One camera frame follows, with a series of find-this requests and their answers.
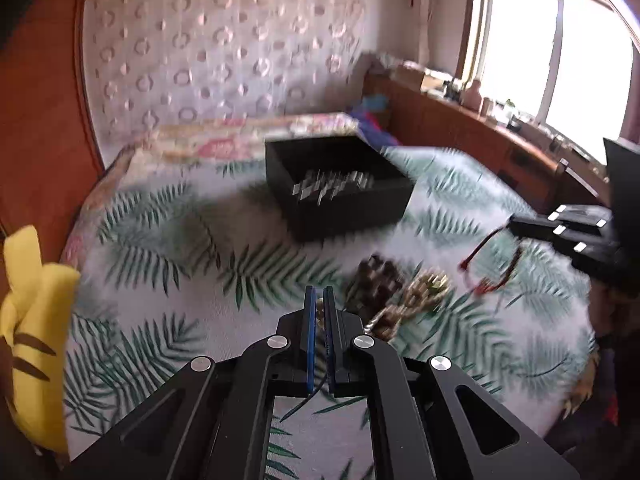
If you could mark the floral quilt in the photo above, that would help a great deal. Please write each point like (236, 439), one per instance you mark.
(187, 146)

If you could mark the circle patterned curtain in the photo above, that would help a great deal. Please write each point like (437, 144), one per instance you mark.
(150, 63)

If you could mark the silver flower hair comb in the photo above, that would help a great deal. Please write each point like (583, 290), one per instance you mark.
(320, 186)

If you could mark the wooden side cabinet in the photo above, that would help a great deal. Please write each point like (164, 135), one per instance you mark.
(544, 181)

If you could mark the cardboard box on cabinet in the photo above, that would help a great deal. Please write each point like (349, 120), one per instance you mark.
(419, 78)

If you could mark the blue folded blanket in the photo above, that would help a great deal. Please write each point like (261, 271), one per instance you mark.
(372, 115)

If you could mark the white bottle on cabinet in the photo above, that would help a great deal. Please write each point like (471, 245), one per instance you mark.
(471, 99)

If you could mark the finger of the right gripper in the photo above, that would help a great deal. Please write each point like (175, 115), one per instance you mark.
(534, 228)

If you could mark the yellow plush toy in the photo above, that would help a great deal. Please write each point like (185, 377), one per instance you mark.
(35, 315)

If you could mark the black jewelry box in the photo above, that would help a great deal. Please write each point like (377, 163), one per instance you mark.
(287, 161)

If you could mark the palm leaf bedspread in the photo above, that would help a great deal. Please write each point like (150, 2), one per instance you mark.
(201, 263)

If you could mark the small pearl strand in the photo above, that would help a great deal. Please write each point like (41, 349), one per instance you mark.
(423, 294)

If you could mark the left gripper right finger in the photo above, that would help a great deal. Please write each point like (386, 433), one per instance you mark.
(361, 365)

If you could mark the red wooden wardrobe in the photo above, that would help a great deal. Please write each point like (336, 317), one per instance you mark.
(49, 155)

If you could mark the window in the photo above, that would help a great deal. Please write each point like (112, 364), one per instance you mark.
(568, 67)

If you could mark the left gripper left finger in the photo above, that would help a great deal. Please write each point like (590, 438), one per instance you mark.
(223, 423)

